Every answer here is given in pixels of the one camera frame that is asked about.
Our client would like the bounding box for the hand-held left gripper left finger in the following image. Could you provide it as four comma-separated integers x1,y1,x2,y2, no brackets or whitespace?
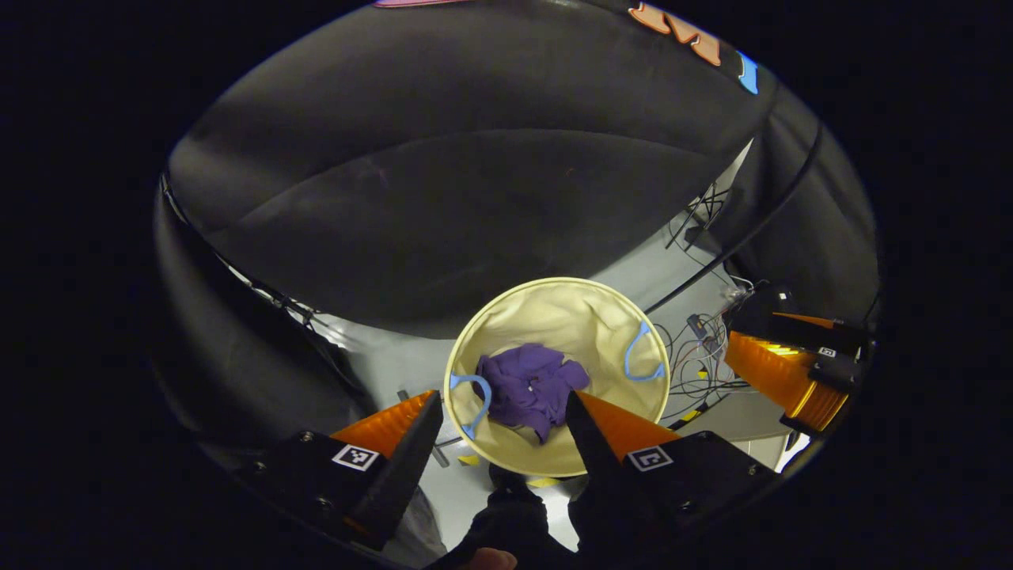
233,389,445,551

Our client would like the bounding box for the purple jacket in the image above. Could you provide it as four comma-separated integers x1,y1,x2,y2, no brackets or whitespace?
472,343,591,444

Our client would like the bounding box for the beige laundry hamper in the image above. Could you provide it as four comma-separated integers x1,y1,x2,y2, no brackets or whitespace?
443,277,672,478

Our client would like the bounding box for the black backdrop stand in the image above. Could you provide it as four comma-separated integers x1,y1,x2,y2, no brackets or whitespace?
665,180,733,250

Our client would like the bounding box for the tangle of black cables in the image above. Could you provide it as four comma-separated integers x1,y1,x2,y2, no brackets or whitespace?
657,277,761,420

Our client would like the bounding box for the person's dark clothing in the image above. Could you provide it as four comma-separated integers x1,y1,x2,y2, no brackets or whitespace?
427,465,586,570

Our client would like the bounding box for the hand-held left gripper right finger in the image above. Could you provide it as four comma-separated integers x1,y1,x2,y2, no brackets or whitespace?
564,389,781,557

